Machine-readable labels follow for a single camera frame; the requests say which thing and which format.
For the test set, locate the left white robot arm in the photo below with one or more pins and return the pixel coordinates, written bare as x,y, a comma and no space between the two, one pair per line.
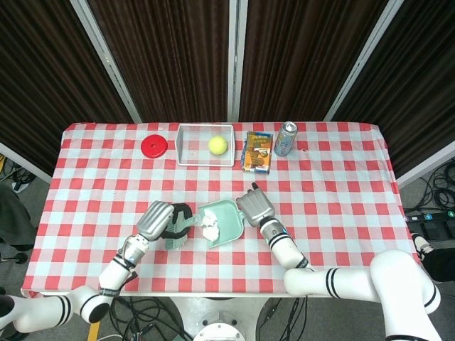
113,273

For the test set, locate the white sneaker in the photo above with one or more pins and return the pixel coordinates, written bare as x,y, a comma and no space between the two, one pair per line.
422,243

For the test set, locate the teal hand broom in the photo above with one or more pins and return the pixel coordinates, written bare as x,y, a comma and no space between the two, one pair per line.
176,243

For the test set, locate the red round plastic lid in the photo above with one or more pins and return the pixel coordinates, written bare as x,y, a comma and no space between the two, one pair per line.
153,146

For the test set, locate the yellow tennis ball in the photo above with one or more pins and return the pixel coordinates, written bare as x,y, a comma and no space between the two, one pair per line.
218,146

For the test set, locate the teal plastic dustpan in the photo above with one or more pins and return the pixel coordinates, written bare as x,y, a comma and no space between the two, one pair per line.
229,220

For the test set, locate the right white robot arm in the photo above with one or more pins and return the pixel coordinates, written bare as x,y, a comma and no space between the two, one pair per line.
355,284

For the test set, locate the tall light blue drink can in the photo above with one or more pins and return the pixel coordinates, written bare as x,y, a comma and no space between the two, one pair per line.
285,142

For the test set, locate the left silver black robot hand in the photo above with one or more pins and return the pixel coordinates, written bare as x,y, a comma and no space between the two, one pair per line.
156,218

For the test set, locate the clear plastic tray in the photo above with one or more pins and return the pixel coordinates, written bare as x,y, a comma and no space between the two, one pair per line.
183,145

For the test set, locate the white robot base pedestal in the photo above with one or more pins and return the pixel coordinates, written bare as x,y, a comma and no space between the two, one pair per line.
220,327

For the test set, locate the white partition post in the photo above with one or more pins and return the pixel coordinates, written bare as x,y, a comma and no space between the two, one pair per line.
106,60
366,60
237,60

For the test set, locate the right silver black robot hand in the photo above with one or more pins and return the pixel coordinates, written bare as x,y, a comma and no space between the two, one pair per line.
256,207

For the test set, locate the orange snack packet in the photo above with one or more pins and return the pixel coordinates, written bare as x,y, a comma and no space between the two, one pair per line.
257,152

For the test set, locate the red white checkered tablecloth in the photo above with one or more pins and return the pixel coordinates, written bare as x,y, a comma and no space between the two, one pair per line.
106,199

